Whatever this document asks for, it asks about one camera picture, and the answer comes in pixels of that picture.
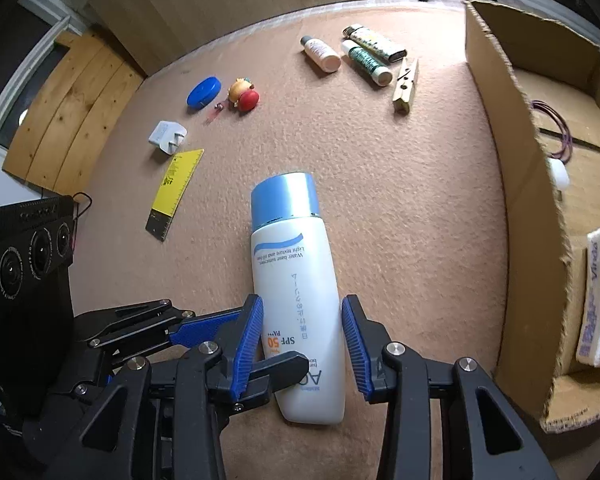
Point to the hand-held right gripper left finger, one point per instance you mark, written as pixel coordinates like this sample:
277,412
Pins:
245,345

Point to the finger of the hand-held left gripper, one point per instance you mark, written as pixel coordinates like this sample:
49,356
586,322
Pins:
200,332
285,367

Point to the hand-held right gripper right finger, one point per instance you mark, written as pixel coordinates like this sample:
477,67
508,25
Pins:
357,350

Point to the white sunscreen bottle blue cap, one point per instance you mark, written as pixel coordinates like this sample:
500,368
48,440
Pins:
295,270

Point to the yellow ruler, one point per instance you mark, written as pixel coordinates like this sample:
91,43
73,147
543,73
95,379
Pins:
175,185

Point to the cardboard box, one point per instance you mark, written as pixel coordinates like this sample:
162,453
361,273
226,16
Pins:
525,185

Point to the patterned tissue pack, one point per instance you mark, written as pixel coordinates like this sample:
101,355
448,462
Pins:
597,310

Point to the translucent white cap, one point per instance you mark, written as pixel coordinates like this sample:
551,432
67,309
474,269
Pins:
559,175

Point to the green lip balm stick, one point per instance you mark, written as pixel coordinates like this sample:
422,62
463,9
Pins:
367,62

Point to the small pink bottle grey cap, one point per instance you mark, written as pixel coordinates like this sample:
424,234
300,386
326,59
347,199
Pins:
322,55

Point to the purple rubber band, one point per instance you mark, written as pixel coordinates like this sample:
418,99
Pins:
569,136

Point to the white plug adapter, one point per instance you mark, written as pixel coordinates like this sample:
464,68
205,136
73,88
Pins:
162,135

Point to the pine plank board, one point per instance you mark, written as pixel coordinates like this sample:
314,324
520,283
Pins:
75,105

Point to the blue round lid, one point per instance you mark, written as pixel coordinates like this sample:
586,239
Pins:
204,92

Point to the wooden clothespin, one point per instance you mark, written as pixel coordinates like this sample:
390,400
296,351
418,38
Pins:
405,87

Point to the patterned lighter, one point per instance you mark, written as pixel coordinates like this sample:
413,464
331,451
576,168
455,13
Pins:
375,42

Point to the large wooden panel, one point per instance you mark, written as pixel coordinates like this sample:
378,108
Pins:
220,5

